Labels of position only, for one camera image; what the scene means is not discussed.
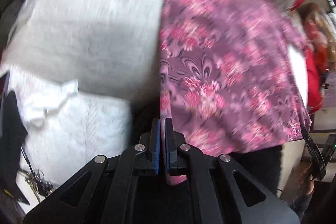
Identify red blanket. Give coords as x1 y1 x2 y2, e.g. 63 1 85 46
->
305 47 322 115

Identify purple pink floral garment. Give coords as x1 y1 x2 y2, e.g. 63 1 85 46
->
159 0 310 191

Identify white quilted bed cover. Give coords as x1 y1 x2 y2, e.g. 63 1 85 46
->
1 0 163 185

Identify doll in plastic bag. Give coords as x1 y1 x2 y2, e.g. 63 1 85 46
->
298 3 335 73

